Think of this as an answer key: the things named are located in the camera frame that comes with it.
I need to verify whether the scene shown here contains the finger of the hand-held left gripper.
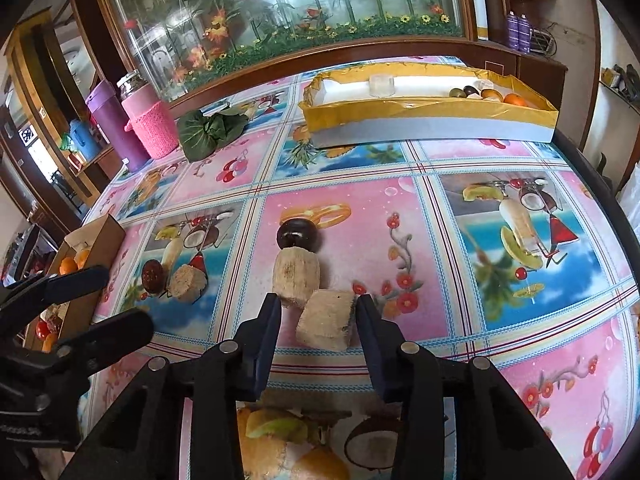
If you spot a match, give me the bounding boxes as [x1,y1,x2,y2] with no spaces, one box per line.
[0,266,111,311]
[55,308,155,367]

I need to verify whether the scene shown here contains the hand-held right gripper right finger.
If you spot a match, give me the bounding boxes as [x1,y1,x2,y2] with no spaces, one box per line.
[356,294,573,480]

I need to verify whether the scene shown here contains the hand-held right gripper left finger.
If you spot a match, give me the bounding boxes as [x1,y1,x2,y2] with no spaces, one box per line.
[60,294,283,480]

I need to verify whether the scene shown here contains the brown cardboard box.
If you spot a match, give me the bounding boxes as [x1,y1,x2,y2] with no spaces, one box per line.
[22,214,127,356]

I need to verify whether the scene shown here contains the beige round puffed cake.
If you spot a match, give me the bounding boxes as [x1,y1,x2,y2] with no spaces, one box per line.
[166,266,208,303]
[271,247,321,309]
[295,288,357,348]

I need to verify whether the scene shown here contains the yellow-taped white box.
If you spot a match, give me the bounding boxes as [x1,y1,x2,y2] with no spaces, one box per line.
[298,60,558,148]

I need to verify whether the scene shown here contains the dark brown date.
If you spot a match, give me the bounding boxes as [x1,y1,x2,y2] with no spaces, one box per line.
[277,218,321,253]

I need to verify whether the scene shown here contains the blue kettle jug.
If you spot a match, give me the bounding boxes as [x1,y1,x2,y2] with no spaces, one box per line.
[69,119,101,161]

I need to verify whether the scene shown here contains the printed tablecloth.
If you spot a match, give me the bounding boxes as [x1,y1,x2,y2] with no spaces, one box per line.
[82,55,640,480]

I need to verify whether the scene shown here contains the purple thermos bottle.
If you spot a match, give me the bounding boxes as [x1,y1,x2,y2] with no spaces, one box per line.
[85,79,151,173]

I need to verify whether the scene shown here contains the pink knit-covered bottle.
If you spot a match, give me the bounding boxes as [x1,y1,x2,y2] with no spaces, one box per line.
[116,71,180,159]

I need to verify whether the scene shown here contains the green leafy vegetable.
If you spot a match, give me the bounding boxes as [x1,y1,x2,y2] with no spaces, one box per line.
[177,107,249,162]

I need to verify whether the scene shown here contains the clear plastic cup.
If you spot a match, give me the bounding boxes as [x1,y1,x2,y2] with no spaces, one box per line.
[369,75,396,98]

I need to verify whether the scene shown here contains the white plastic bag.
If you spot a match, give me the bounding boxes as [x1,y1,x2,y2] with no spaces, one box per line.
[617,162,640,211]

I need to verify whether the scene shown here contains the wire rack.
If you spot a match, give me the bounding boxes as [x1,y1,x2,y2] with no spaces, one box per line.
[530,27,557,58]

